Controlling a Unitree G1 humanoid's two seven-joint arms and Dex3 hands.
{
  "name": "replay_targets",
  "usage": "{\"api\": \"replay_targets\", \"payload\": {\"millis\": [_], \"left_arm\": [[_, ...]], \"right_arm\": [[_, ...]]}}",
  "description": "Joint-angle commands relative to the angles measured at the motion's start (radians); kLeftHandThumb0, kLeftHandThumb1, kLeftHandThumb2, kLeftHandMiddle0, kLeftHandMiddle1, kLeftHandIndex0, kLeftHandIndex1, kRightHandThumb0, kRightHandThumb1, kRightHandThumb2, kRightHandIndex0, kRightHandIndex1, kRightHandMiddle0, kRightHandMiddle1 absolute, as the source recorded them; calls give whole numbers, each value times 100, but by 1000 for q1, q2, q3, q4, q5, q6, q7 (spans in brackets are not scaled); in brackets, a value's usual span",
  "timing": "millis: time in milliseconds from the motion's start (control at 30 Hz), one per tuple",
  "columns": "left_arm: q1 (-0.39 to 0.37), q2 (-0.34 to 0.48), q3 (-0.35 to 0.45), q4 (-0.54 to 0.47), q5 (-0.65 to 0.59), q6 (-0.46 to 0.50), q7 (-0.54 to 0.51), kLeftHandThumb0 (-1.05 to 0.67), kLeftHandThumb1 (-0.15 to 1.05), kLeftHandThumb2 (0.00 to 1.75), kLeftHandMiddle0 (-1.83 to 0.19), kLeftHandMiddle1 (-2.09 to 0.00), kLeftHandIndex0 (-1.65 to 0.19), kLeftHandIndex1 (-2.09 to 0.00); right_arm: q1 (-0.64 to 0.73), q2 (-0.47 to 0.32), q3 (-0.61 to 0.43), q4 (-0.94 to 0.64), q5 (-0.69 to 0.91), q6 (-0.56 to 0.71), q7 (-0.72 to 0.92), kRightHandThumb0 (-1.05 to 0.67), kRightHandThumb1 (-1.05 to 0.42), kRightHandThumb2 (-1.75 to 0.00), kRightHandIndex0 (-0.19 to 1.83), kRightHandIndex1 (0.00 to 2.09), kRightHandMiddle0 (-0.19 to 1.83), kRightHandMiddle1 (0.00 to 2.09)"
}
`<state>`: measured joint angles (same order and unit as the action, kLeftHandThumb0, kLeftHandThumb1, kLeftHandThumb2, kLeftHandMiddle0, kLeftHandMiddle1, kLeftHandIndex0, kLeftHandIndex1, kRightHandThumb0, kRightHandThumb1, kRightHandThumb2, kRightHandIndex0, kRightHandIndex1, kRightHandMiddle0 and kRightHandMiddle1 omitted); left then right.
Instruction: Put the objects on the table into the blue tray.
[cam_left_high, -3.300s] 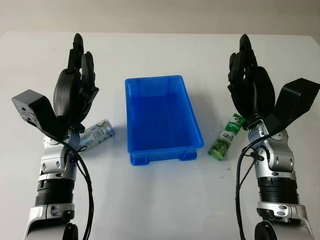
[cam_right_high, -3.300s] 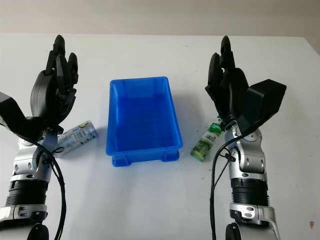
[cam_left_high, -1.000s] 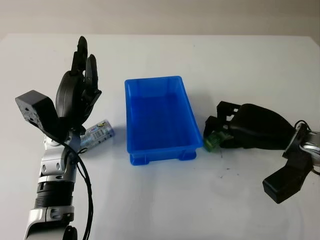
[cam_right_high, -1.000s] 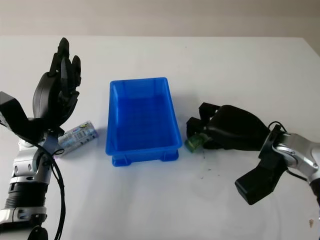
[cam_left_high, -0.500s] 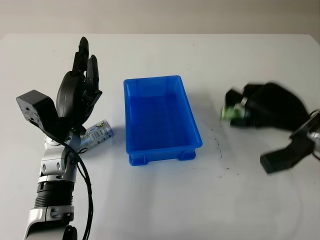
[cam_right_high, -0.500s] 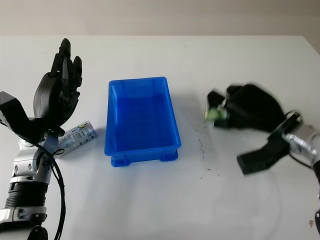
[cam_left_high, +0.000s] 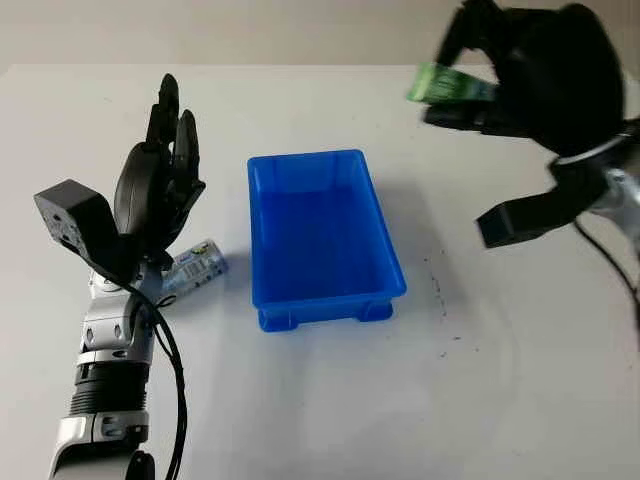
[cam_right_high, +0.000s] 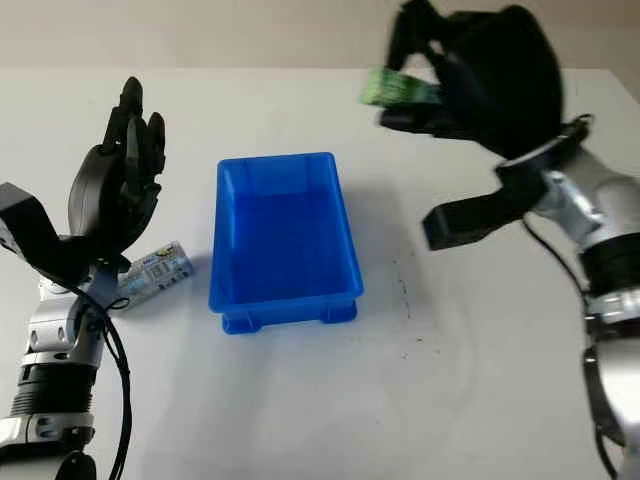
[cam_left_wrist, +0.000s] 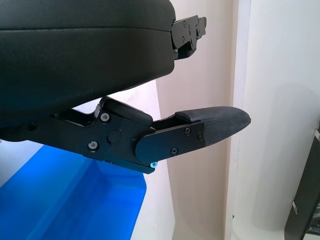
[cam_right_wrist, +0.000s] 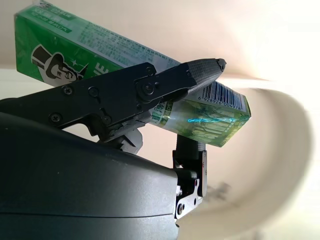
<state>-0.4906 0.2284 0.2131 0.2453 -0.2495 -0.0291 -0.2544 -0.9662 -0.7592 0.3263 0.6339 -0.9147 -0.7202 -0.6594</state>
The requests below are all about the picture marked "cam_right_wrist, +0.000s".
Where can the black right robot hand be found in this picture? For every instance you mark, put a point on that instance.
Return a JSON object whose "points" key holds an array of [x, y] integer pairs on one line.
{"points": [[100, 150]]}

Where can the green toothpaste box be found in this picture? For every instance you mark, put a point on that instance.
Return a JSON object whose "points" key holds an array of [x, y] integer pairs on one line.
{"points": [[105, 62]]}

